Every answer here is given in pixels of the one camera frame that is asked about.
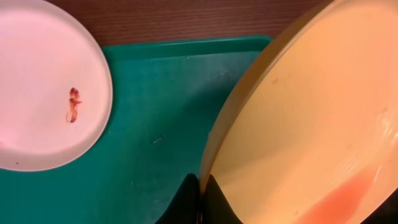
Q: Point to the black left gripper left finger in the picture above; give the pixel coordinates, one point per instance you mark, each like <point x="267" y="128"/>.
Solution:
<point x="183" y="209"/>

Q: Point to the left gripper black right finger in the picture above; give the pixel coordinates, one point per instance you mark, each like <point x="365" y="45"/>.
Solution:
<point x="216" y="209"/>

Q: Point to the yellow plate with stain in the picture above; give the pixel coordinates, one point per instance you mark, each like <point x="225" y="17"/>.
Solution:
<point x="309" y="133"/>

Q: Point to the white plate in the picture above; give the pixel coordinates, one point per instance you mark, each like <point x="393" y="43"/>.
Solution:
<point x="56" y="87"/>

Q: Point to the blue plastic tray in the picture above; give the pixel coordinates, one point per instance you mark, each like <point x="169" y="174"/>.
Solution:
<point x="167" y="96"/>

